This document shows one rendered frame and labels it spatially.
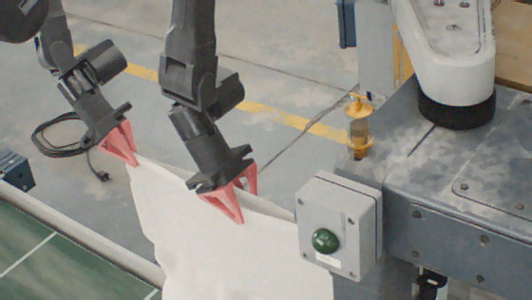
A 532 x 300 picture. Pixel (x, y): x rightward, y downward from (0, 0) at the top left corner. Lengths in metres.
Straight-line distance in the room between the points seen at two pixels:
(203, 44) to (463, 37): 0.41
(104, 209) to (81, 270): 0.83
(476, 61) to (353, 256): 0.24
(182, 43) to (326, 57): 2.62
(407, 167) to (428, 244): 0.08
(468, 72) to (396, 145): 0.11
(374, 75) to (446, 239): 0.51
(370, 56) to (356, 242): 0.51
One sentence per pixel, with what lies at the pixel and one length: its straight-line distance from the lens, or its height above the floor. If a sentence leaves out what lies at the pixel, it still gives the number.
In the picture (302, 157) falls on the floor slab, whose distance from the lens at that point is 3.07.
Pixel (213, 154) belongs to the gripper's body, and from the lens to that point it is 1.19.
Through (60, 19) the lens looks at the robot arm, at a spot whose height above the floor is 1.28.
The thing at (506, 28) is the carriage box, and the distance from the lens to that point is 1.07.
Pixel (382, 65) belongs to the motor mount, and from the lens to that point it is 1.22.
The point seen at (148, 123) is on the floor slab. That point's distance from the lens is 3.40.
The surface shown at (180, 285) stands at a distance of 1.44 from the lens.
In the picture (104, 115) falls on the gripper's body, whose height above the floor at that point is 1.12.
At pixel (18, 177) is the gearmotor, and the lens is 2.67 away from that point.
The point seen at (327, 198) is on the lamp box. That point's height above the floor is 1.33.
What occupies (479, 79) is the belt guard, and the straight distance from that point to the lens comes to 0.83.
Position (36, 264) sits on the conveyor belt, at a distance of 2.25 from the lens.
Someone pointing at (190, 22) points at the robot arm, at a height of 1.34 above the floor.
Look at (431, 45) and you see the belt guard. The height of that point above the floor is 1.42.
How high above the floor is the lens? 1.82
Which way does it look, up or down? 35 degrees down
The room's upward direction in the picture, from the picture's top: 7 degrees counter-clockwise
